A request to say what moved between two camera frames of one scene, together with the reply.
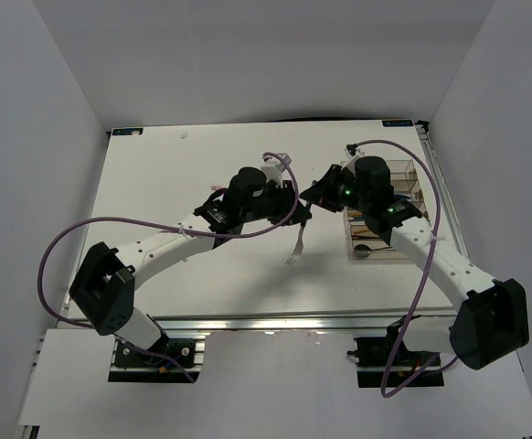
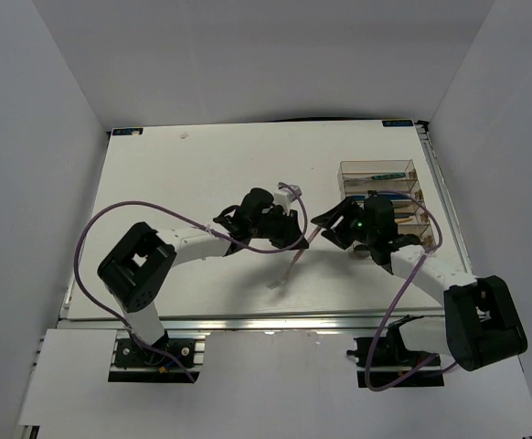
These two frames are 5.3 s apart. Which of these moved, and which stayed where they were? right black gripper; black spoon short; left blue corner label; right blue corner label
Moved: right black gripper
Stayed: left blue corner label; black spoon short; right blue corner label
